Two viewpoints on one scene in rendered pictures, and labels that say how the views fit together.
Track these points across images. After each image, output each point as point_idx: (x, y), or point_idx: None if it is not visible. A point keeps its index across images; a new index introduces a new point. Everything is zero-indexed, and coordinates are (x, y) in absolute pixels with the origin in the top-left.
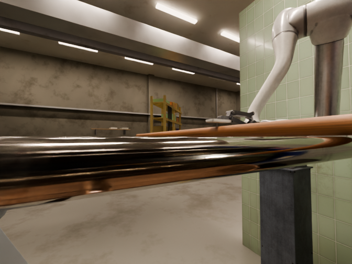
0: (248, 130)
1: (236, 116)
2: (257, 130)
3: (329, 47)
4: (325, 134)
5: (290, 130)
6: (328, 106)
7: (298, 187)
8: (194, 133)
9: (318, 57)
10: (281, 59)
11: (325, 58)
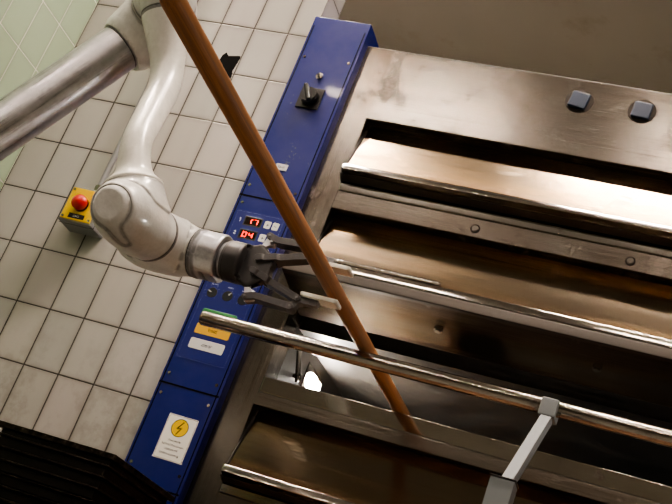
0: (352, 313)
1: (296, 247)
2: (355, 318)
3: (128, 70)
4: (361, 345)
5: (361, 333)
6: (21, 144)
7: None
8: (326, 264)
9: (110, 64)
10: (182, 79)
11: (111, 78)
